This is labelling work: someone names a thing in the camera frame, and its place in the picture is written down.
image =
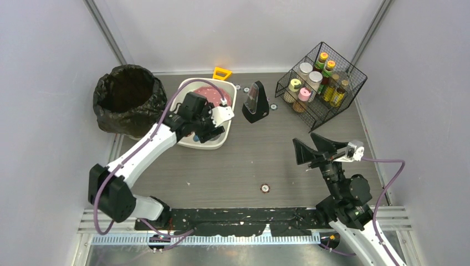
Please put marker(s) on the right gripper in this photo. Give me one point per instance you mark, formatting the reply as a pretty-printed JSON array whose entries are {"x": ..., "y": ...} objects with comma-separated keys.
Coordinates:
[{"x": 323, "y": 158}]

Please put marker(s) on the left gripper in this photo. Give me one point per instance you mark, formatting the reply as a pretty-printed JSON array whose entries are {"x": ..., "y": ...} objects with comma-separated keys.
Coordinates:
[{"x": 207, "y": 128}]

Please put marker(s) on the pink polka dot plate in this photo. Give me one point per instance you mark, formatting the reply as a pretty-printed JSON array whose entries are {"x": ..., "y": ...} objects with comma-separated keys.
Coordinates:
[{"x": 213, "y": 96}]

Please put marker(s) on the pink lid spice shaker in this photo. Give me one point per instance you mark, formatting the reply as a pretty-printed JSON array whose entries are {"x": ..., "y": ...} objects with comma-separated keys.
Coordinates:
[{"x": 300, "y": 105}]

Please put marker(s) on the yellow label oil bottle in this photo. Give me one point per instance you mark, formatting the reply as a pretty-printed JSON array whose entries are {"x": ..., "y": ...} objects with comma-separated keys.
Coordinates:
[{"x": 339, "y": 93}]

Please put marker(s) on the yellow oil bottle brown cap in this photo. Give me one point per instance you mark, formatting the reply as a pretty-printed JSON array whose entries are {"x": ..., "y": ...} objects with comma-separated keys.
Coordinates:
[{"x": 331, "y": 87}]

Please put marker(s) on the black wire basket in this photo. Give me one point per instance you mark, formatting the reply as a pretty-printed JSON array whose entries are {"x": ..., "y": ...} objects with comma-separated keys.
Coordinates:
[{"x": 318, "y": 111}]

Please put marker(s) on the yellow lid spice shaker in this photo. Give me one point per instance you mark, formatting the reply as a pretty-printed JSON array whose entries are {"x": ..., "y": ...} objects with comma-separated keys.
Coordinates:
[{"x": 291, "y": 92}]

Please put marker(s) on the grain jar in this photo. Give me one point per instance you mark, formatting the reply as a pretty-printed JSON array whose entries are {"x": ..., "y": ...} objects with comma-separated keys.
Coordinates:
[
  {"x": 303, "y": 70},
  {"x": 314, "y": 81}
]

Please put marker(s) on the red sauce bottle yellow cap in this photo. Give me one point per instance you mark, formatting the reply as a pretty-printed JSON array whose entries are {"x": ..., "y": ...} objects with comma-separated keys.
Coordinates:
[{"x": 326, "y": 73}]

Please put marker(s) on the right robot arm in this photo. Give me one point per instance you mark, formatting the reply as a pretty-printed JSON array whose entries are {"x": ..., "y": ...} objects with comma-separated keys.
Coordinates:
[{"x": 346, "y": 209}]

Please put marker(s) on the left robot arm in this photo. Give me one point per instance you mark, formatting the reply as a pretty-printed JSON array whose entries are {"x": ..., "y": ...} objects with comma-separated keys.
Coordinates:
[{"x": 110, "y": 186}]

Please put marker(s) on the white rectangular basin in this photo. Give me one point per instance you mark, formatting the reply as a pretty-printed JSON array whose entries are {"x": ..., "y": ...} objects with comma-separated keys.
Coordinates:
[{"x": 216, "y": 142}]

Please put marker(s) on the black metronome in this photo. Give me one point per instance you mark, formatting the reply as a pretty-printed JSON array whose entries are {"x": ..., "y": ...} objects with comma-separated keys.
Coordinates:
[{"x": 256, "y": 105}]

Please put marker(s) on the brown poker chip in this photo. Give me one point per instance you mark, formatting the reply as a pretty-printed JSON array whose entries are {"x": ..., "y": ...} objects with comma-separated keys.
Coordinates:
[{"x": 265, "y": 188}]

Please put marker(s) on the black base mat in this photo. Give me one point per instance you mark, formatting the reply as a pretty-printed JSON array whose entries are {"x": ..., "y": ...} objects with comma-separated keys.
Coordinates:
[{"x": 247, "y": 222}]

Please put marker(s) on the black bag lined trash bin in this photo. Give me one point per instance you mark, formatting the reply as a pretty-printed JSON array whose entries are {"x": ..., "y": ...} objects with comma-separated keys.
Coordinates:
[{"x": 129, "y": 100}]

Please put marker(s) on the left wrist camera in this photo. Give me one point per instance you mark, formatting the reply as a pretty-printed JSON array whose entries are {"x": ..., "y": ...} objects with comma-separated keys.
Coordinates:
[{"x": 221, "y": 114}]

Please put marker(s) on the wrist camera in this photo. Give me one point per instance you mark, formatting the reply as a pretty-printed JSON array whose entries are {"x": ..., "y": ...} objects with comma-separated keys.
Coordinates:
[
  {"x": 354, "y": 151},
  {"x": 221, "y": 114}
]

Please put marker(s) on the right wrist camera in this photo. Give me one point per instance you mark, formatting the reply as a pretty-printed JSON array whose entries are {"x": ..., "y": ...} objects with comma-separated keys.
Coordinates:
[{"x": 354, "y": 151}]

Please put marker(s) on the orange plastic handle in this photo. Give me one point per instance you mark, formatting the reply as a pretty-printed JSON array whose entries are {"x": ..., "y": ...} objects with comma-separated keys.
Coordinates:
[{"x": 221, "y": 73}]

